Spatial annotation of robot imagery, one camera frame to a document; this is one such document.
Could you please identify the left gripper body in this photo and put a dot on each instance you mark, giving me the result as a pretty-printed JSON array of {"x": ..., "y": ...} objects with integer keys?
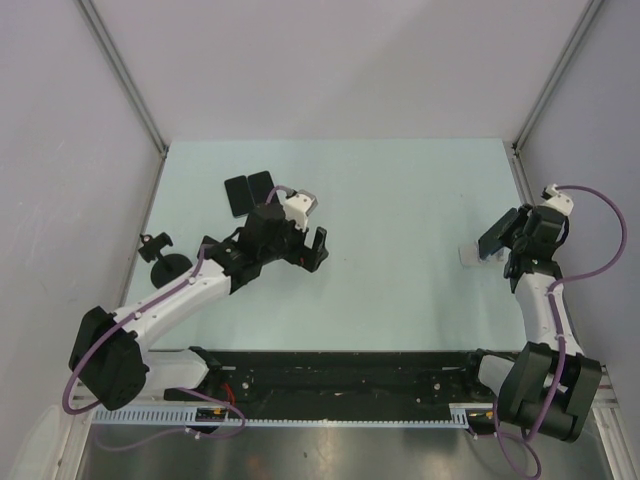
[{"x": 293, "y": 245}]

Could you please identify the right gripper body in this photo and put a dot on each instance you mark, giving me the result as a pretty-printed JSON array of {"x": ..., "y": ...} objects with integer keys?
[{"x": 519, "y": 241}]

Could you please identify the black folding phone stand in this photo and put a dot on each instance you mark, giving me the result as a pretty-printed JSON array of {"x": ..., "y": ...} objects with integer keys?
[{"x": 312, "y": 257}]

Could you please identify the blue phone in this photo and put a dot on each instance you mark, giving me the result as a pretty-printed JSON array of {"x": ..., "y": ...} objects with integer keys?
[{"x": 494, "y": 239}]

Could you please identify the black phone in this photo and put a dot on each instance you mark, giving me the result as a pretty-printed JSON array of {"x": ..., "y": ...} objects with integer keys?
[{"x": 260, "y": 185}]

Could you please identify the teal phone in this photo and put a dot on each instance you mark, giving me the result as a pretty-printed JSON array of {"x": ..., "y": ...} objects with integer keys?
[{"x": 239, "y": 195}]

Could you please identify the black round base phone stand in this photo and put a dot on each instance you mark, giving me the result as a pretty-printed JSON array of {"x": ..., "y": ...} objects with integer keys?
[{"x": 165, "y": 268}]

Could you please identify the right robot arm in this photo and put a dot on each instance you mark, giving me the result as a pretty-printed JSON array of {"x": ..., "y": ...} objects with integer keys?
[{"x": 550, "y": 386}]

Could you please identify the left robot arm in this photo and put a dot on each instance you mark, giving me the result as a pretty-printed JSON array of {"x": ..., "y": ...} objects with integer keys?
[{"x": 112, "y": 354}]

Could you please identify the white phone stand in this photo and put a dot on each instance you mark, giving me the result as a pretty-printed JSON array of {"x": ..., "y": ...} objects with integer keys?
[{"x": 469, "y": 257}]

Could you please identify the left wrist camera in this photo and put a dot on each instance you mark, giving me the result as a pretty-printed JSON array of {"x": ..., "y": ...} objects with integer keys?
[{"x": 298, "y": 206}]

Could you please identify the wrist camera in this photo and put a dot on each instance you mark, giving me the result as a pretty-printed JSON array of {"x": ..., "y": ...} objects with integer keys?
[
  {"x": 555, "y": 198},
  {"x": 298, "y": 206}
]

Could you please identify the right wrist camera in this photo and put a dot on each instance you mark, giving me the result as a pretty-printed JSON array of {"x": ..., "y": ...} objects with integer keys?
[{"x": 555, "y": 198}]

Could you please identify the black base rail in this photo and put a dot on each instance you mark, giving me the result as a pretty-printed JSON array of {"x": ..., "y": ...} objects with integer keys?
[{"x": 346, "y": 386}]

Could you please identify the white cable duct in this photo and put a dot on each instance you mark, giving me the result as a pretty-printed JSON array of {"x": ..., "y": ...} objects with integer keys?
[{"x": 195, "y": 416}]

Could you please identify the right aluminium corner post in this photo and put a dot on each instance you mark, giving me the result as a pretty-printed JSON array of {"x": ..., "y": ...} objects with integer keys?
[{"x": 568, "y": 53}]

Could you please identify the aluminium corner post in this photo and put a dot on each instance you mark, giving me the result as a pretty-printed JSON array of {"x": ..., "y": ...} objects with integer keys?
[
  {"x": 568, "y": 53},
  {"x": 114, "y": 59}
]

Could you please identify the left aluminium corner post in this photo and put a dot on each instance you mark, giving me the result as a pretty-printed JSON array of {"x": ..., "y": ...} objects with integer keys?
[{"x": 114, "y": 59}]

